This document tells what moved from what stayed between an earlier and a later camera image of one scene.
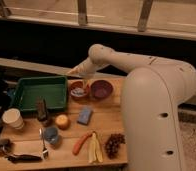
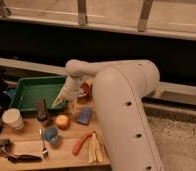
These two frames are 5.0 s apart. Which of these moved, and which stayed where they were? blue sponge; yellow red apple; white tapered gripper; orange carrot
Moved: white tapered gripper
Stayed: blue sponge; yellow red apple; orange carrot
